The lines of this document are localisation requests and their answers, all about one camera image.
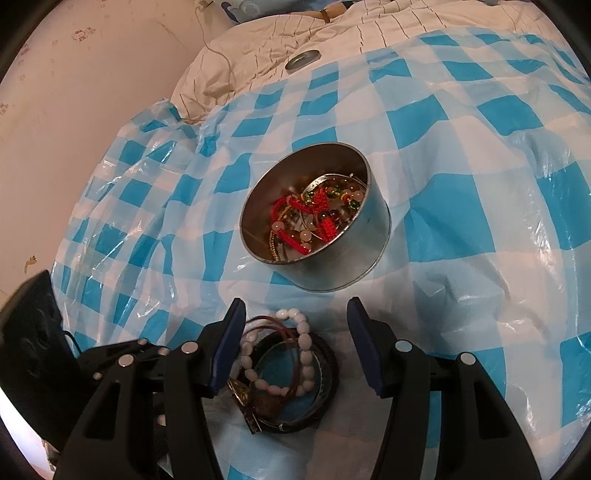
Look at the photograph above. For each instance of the black patterned bangle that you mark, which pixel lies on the black patterned bangle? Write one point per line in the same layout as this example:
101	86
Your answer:
286	414

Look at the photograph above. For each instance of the beige striped quilt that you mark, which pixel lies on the beige striped quilt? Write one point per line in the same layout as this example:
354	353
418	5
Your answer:
254	54

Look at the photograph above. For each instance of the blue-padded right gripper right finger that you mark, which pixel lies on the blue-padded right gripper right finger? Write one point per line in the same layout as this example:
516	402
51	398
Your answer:
480	437

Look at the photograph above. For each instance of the jewelry inside tin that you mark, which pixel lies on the jewelry inside tin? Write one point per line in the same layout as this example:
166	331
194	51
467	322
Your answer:
303	222

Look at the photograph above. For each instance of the blue white checkered plastic sheet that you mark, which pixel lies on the blue white checkered plastic sheet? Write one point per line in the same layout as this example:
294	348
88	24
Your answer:
444	181

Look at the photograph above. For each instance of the round silver metal tin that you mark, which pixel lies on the round silver metal tin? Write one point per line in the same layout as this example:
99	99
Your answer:
349	257

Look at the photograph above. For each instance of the silver tin lid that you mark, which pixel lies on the silver tin lid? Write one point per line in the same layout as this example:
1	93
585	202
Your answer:
302	60

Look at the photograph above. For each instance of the blue whale print pillow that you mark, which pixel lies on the blue whale print pillow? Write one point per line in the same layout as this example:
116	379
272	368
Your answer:
242	11

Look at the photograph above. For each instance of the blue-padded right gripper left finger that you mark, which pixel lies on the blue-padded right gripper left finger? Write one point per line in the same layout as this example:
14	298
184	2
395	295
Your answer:
114	436

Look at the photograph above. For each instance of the tan brown strap object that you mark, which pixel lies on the tan brown strap object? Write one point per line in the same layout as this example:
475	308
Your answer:
331	11

